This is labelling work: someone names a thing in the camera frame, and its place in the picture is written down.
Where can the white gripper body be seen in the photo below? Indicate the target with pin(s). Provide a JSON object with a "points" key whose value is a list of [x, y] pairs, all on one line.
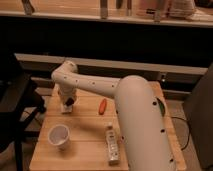
{"points": [[65, 93]]}

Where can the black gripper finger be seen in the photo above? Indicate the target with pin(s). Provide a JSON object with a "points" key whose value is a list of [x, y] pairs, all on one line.
{"points": [[69, 102]]}

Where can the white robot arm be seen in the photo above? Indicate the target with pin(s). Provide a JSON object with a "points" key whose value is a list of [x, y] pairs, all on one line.
{"points": [[139, 116]]}

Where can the white sponge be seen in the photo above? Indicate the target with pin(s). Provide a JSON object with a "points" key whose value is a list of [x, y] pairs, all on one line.
{"points": [[66, 109]]}

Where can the white plastic cup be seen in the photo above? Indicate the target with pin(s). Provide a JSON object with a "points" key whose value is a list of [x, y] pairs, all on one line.
{"points": [[58, 136]]}

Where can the black chair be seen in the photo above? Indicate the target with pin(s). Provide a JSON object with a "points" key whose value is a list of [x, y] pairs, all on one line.
{"points": [[19, 104]]}

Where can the green plate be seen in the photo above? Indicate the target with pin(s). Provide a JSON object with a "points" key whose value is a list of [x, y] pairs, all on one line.
{"points": [[162, 107]]}

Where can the dark gray cabinet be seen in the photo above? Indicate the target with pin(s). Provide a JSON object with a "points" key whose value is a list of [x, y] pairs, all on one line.
{"points": [[198, 108]]}

